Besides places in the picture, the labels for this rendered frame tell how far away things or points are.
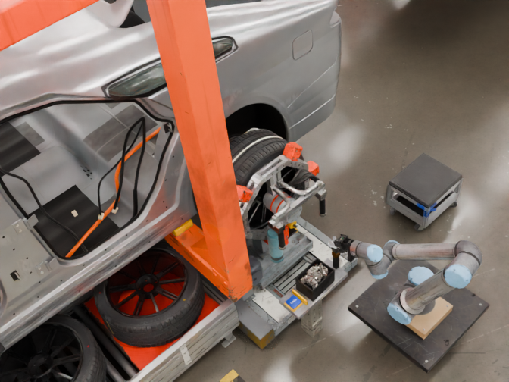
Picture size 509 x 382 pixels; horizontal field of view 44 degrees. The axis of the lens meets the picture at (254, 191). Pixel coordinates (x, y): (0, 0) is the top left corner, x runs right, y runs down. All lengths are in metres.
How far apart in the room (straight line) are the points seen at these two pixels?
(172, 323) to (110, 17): 1.76
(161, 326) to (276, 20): 1.88
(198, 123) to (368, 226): 2.31
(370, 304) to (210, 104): 1.83
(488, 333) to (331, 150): 1.94
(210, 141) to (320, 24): 1.38
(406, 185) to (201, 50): 2.39
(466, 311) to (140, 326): 1.93
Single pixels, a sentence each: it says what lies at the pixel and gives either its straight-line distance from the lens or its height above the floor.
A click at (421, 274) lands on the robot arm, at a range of 3.78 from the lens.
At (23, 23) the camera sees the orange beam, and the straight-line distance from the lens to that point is 2.15.
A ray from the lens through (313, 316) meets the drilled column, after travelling 4.04.
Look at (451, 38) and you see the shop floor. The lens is 6.57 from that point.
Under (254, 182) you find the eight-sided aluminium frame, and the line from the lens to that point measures 3.57.
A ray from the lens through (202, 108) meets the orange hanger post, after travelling 2.70.
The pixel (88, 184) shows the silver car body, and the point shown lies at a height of 0.79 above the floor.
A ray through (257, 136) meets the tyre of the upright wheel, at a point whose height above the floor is 1.17.
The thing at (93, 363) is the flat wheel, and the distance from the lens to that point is 3.81.
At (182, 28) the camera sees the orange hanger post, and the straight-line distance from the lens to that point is 2.46.
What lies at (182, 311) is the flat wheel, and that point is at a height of 0.50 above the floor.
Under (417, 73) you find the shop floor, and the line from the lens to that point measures 6.09.
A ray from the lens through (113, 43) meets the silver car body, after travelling 3.29.
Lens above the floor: 3.69
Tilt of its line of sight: 47 degrees down
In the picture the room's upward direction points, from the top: 8 degrees counter-clockwise
